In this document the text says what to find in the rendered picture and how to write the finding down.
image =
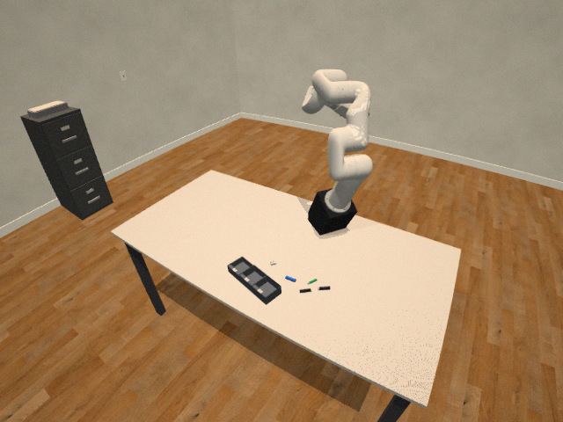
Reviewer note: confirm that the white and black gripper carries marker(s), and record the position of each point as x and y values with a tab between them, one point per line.
342	110

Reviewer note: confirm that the dark grey rack of three bins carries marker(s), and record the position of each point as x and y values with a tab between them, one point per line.
251	279

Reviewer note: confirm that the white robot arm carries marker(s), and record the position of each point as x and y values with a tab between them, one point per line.
353	137

